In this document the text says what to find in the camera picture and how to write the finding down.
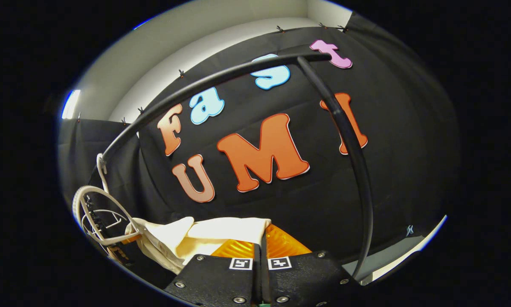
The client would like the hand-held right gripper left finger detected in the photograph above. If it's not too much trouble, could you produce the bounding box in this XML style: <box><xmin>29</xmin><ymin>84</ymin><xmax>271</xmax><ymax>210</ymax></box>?
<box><xmin>165</xmin><ymin>238</ymin><xmax>261</xmax><ymax>307</ymax></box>

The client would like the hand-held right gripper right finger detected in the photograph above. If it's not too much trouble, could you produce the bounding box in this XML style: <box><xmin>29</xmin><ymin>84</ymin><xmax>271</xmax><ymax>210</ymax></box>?
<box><xmin>261</xmin><ymin>223</ymin><xmax>360</xmax><ymax>307</ymax></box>

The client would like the cream shirt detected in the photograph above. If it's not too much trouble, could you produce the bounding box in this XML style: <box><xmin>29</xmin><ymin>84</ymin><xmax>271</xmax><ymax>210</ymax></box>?
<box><xmin>125</xmin><ymin>217</ymin><xmax>272</xmax><ymax>274</ymax></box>

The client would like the black clothes rack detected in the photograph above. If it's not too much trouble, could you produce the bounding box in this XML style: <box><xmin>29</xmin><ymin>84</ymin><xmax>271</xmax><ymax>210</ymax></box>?
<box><xmin>100</xmin><ymin>52</ymin><xmax>375</xmax><ymax>280</ymax></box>

